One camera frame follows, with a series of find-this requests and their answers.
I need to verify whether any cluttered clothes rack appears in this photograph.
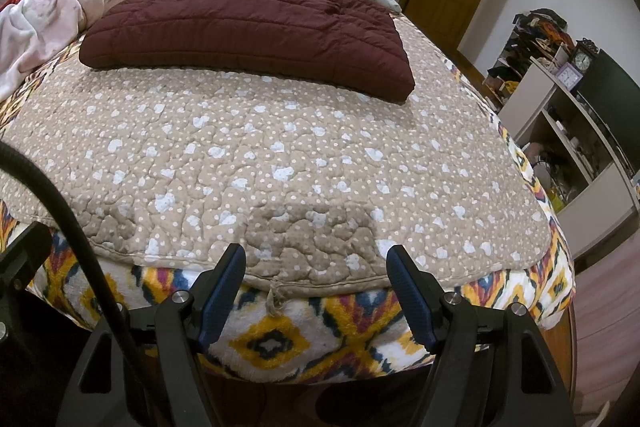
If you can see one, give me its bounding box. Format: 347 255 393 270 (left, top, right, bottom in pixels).
482 8 576 102

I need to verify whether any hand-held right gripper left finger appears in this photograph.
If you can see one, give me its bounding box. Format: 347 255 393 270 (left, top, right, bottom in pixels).
55 243 247 427

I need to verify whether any beige dotted quilt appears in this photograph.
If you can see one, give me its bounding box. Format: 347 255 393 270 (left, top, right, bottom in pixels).
0 14 553 299

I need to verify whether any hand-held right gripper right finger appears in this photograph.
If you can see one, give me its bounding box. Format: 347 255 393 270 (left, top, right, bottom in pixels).
386 245 576 427

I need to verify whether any dark mantel clock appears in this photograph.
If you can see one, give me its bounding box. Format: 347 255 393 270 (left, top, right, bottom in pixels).
570 38 599 74

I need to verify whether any purple alarm clock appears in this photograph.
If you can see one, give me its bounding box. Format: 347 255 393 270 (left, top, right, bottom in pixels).
555 62 584 92

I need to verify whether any colourful patterned blanket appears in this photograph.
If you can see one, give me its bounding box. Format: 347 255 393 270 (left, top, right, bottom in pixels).
0 14 576 383

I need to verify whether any black cable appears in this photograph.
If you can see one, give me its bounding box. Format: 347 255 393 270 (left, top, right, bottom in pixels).
0 141 151 427

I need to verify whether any white shelf unit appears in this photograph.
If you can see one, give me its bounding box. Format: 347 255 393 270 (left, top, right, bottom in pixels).
497 57 640 258

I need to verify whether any black television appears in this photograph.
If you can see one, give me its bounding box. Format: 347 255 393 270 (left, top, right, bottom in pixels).
577 48 640 188

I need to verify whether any pink floral blanket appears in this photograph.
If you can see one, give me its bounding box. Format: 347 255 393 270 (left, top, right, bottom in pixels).
0 0 213 100

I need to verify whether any maroon quilted jacket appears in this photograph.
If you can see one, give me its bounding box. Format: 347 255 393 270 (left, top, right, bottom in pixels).
79 0 417 104

